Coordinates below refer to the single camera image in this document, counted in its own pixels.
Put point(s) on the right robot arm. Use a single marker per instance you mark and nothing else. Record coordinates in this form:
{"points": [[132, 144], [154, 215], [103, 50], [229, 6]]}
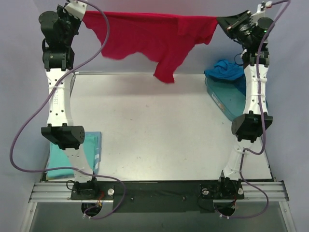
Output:
{"points": [[255, 118]]}

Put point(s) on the blue t shirt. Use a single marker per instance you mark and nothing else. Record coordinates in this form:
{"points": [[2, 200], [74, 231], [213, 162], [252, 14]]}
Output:
{"points": [[229, 73]]}

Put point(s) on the folded light blue shirt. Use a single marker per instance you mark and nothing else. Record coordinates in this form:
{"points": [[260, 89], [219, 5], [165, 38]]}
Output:
{"points": [[97, 149]]}

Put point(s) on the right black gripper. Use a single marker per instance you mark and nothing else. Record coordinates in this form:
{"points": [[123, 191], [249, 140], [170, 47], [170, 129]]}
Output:
{"points": [[234, 23]]}

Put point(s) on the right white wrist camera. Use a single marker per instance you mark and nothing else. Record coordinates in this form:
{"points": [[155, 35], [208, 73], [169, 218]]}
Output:
{"points": [[260, 12]]}

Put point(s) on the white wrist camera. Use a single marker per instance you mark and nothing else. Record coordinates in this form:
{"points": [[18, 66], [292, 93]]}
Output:
{"points": [[260, 12], [76, 8]]}

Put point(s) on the aluminium front rail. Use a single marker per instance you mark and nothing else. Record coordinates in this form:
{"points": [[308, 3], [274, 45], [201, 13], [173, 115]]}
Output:
{"points": [[46, 192]]}

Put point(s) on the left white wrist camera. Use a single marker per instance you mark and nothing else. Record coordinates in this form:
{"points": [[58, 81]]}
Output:
{"points": [[76, 8]]}

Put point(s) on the red polo shirt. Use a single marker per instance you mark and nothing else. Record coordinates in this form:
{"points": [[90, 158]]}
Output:
{"points": [[163, 38]]}

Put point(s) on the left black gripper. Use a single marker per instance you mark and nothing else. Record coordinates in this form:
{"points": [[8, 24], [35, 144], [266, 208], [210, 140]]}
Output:
{"points": [[73, 18]]}

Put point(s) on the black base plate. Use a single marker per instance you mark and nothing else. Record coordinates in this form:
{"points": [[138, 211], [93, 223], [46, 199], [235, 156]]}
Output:
{"points": [[158, 196]]}

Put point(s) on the folded teal shirt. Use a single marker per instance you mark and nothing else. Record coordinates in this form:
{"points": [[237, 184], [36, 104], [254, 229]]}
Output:
{"points": [[60, 162]]}

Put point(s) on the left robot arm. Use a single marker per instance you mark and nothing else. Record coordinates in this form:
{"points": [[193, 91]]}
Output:
{"points": [[59, 29]]}

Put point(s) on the teal plastic basket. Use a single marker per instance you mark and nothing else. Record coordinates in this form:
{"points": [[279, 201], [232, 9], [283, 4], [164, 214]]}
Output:
{"points": [[230, 96]]}

